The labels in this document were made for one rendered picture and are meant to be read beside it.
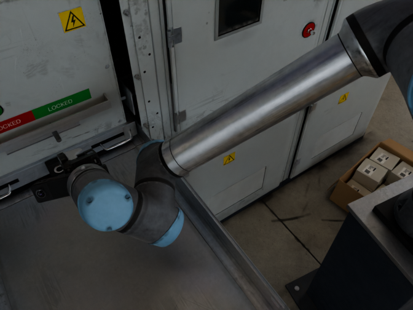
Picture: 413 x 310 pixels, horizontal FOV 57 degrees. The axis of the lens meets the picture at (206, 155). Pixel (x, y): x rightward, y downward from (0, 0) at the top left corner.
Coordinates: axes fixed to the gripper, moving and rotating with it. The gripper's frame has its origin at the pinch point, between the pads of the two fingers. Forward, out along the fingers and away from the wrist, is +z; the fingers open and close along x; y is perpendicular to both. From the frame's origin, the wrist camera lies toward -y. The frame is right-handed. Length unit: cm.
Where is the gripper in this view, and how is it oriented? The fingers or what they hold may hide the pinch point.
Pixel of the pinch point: (63, 165)
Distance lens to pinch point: 104.5
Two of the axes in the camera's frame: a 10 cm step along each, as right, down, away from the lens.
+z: -4.9, -2.2, 8.5
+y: 8.3, -4.2, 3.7
